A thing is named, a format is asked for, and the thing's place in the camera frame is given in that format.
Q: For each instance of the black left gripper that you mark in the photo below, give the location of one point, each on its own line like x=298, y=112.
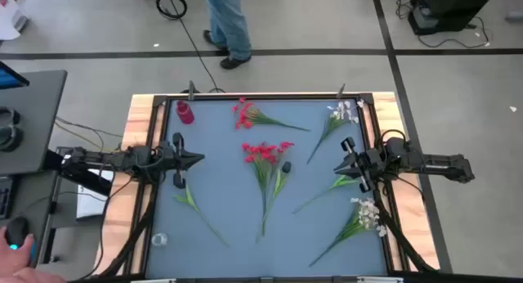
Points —
x=178, y=144

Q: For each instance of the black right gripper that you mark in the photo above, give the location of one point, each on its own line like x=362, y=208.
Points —
x=369, y=164

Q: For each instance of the yellow tulip stem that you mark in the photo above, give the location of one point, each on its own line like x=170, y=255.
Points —
x=341, y=181

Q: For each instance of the black tulip stem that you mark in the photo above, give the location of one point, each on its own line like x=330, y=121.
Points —
x=286, y=167
x=189, y=197

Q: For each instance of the white flower bunch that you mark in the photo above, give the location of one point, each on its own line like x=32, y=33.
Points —
x=335, y=121
x=363, y=215

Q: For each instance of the small red flower bunch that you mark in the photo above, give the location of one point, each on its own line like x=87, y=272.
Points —
x=244, y=118

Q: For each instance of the large red flower bunch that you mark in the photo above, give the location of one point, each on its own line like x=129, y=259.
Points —
x=265, y=152

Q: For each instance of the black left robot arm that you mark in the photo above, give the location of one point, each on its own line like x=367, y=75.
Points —
x=106, y=158

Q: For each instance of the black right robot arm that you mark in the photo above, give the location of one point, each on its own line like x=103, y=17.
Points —
x=433, y=162

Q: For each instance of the person's forearm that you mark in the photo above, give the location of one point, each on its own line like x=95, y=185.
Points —
x=41, y=277

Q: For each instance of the red glass vase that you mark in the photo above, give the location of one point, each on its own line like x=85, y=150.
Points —
x=186, y=114

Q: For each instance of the clear glass vase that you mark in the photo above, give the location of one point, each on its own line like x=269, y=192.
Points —
x=159, y=239

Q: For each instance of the blue table mat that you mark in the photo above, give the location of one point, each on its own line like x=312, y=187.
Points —
x=212, y=127

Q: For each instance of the white box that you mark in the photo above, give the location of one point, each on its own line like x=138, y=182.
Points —
x=92, y=201

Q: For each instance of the black support strut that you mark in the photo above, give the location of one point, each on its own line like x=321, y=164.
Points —
x=81, y=181

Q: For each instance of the person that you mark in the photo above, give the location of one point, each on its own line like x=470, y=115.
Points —
x=229, y=25

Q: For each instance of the black side desk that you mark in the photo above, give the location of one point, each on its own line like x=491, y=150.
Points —
x=37, y=111

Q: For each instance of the black headphones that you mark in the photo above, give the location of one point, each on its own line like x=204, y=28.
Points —
x=8, y=140

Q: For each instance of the black computer mouse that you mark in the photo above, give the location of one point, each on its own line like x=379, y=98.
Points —
x=16, y=230

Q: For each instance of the black keyboard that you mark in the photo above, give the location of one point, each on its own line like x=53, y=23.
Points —
x=5, y=197

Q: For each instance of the black equipment case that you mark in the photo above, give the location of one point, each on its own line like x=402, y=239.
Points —
x=449, y=5

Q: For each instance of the desk monitor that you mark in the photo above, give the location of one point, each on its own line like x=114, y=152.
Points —
x=10, y=78

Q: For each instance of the person's hand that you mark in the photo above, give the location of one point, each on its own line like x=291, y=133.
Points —
x=16, y=262

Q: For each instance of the gray floor object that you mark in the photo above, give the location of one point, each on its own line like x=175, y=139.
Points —
x=515, y=16

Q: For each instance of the gray frame bracket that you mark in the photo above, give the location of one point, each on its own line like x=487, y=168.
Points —
x=190, y=91
x=341, y=91

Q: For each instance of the white frame bracket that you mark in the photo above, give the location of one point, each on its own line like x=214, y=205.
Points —
x=153, y=280
x=380, y=279

